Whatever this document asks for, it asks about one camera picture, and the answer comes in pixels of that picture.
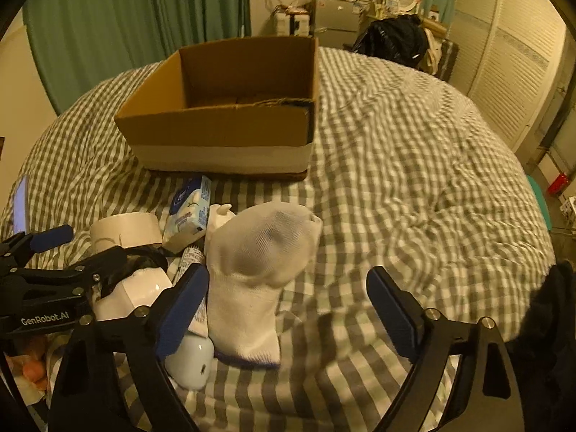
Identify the white plastic bottle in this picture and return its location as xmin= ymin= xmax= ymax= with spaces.
xmin=94 ymin=267 xmax=172 ymax=321

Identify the white tape roll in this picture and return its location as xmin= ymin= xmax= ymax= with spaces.
xmin=90 ymin=213 xmax=162 ymax=253

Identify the pale blue round case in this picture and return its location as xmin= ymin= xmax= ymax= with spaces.
xmin=164 ymin=333 xmax=215 ymax=391

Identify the white sock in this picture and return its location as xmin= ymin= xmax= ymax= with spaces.
xmin=206 ymin=201 xmax=323 ymax=368

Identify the left human hand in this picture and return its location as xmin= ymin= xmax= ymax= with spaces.
xmin=5 ymin=334 xmax=48 ymax=392

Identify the lit smartphone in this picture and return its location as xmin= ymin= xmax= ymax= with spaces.
xmin=13 ymin=176 xmax=28 ymax=234

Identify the white tube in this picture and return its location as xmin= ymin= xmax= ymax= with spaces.
xmin=173 ymin=242 xmax=211 ymax=338

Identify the blue white tissue pack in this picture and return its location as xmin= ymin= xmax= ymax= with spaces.
xmin=163 ymin=176 xmax=212 ymax=253

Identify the grey checkered bed quilt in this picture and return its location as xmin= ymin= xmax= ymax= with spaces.
xmin=0 ymin=46 xmax=556 ymax=432

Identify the brown cardboard box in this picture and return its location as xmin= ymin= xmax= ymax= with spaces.
xmin=114 ymin=36 xmax=319 ymax=180

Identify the teal round stool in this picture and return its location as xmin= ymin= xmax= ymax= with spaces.
xmin=527 ymin=176 xmax=553 ymax=231

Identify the red fire extinguisher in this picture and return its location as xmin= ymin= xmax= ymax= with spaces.
xmin=547 ymin=173 xmax=570 ymax=196

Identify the white suitcase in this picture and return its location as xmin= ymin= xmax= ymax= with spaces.
xmin=273 ymin=6 xmax=310 ymax=37

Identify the silver mini fridge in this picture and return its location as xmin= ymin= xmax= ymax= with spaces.
xmin=312 ymin=0 xmax=363 ymax=50

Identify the white louvered wardrobe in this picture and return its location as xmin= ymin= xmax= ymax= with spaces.
xmin=449 ymin=0 xmax=566 ymax=150

